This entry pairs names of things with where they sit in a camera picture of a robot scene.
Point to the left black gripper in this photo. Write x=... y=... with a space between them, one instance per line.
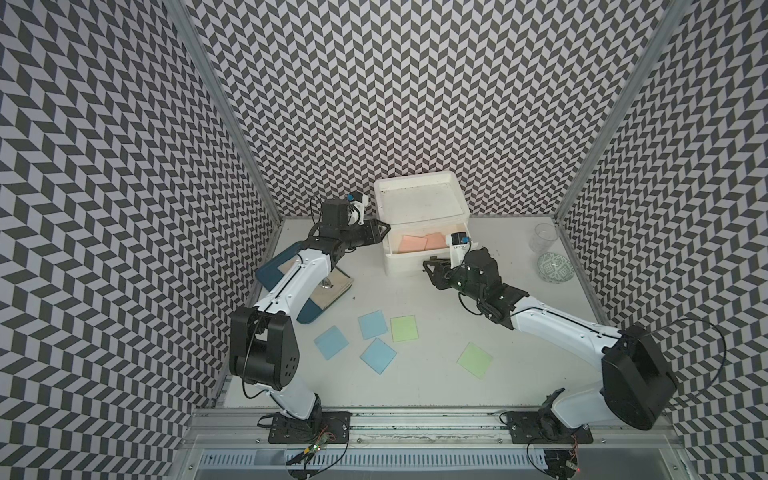
x=372 y=229

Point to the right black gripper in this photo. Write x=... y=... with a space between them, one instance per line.
x=442 y=269

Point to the pink sticky note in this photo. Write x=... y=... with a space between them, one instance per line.
x=435 y=241
x=411 y=243

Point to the green sticky note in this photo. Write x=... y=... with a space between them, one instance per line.
x=404 y=328
x=475 y=360

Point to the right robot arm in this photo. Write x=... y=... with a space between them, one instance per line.
x=637 y=382

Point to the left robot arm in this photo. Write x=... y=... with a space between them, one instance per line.
x=263 y=348

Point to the white three-drawer plastic cabinet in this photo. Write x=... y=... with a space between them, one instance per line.
x=421 y=200

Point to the blue sticky note upper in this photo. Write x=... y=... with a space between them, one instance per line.
x=372 y=325

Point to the blue sticky note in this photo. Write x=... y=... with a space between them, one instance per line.
x=331 y=342
x=378 y=356
x=372 y=325

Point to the blue sticky note lower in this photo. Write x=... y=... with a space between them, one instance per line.
x=378 y=356

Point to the blue sticky note far left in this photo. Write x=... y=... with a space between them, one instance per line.
x=331 y=342

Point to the clear drinking glass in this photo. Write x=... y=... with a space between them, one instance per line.
x=544 y=236

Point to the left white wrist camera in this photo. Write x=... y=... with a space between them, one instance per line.
x=357 y=204

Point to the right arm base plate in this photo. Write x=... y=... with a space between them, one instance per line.
x=529 y=426

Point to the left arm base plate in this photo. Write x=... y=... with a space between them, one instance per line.
x=287 y=430

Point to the aluminium front rail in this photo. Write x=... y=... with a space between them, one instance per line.
x=418 y=427

